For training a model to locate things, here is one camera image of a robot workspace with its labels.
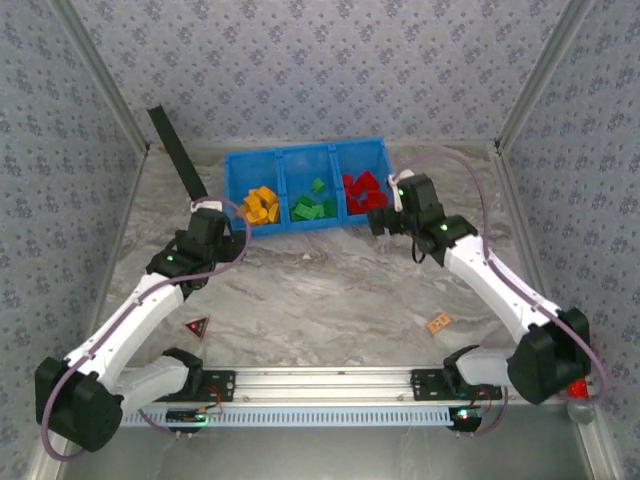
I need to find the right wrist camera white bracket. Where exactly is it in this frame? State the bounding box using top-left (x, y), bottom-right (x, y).
top-left (387, 168), bottom-right (416, 211)

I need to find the right circuit board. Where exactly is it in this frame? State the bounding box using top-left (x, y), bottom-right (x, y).
top-left (448, 405), bottom-right (484, 434)

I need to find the circuit board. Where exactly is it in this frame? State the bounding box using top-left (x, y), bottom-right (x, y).
top-left (166, 405), bottom-right (225, 426)
top-left (448, 405), bottom-right (484, 434)

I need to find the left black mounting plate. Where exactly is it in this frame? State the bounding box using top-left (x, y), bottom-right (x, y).
top-left (189, 369), bottom-right (237, 403)

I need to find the white slotted cable duct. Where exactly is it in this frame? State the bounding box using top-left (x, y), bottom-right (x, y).
top-left (119, 405), bottom-right (455, 428)

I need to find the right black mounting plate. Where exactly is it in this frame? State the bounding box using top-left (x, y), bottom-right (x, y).
top-left (410, 368), bottom-right (503, 401)

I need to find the right wrist black cable loop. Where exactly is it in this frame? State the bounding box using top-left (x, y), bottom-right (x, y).
top-left (411, 234), bottom-right (432, 265)

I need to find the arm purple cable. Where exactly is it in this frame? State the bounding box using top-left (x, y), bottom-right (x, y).
top-left (392, 149), bottom-right (609, 439)
top-left (40, 195), bottom-right (250, 461)

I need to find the red glitter tube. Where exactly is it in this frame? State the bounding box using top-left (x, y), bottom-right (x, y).
top-left (567, 378), bottom-right (596, 426)

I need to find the aluminium side rail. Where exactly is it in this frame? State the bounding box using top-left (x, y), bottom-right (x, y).
top-left (492, 144), bottom-right (569, 371)
top-left (79, 144), bottom-right (151, 369)

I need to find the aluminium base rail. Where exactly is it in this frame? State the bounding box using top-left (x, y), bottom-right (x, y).
top-left (114, 366), bottom-right (594, 407)

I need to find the aluminium frame bar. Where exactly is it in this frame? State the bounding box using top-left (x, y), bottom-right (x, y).
top-left (572, 409), bottom-right (626, 480)
top-left (27, 444), bottom-right (57, 480)

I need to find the grey metal panel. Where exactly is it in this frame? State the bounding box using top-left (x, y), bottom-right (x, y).
top-left (59, 424), bottom-right (596, 480)

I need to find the left circuit board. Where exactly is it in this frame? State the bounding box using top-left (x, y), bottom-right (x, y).
top-left (166, 405), bottom-right (225, 426)

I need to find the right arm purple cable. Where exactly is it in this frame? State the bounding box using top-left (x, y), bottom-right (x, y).
top-left (392, 149), bottom-right (609, 439)

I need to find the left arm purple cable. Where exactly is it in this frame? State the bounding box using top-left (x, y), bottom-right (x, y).
top-left (40, 195), bottom-right (250, 461)

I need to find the aluminium corner post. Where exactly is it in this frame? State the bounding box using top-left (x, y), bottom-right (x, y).
top-left (494, 0), bottom-right (597, 151)
top-left (49, 0), bottom-right (151, 151)

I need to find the red triangle sign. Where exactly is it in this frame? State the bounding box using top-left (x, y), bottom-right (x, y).
top-left (183, 314), bottom-right (211, 342)

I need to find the black mounting plate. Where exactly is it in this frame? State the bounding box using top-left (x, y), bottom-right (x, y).
top-left (189, 369), bottom-right (237, 403)
top-left (410, 368), bottom-right (503, 401)

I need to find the black flat strip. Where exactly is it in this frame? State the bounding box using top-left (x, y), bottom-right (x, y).
top-left (147, 103), bottom-right (211, 201)

